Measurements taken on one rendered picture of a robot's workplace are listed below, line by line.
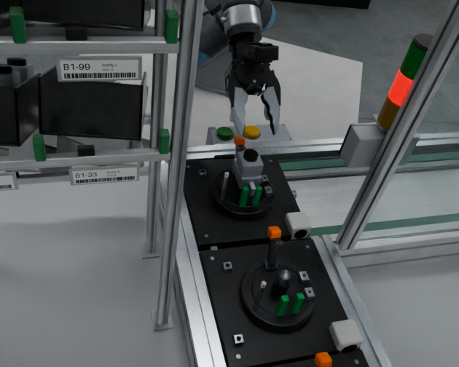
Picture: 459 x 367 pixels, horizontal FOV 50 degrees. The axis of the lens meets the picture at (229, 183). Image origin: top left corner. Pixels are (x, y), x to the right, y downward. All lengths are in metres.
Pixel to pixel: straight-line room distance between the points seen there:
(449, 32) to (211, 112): 0.85
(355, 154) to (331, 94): 0.80
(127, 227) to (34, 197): 0.23
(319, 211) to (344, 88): 0.65
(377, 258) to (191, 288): 0.43
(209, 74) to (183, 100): 0.93
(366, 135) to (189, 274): 0.41
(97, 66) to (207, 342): 0.52
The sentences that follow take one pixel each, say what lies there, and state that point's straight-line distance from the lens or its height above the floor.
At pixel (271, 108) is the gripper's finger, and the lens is 0.96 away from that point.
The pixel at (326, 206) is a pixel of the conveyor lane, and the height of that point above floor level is 0.92.
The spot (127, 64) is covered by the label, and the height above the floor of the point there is 1.45.
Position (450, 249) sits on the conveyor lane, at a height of 0.91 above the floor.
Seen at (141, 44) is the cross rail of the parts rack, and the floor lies 1.47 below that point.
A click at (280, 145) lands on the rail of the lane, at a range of 1.24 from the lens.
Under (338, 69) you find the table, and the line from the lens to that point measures 1.81.
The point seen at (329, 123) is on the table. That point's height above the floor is 0.86.
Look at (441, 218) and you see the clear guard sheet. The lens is 1.15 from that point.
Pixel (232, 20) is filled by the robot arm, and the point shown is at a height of 1.29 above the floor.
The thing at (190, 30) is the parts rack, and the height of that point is 1.48.
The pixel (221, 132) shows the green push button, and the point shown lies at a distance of 1.22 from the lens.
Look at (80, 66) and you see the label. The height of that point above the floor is 1.44.
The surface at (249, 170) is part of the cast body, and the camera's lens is 0.99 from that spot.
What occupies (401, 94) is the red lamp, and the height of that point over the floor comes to 1.33.
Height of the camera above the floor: 1.75
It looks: 45 degrees down
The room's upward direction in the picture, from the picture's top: 12 degrees clockwise
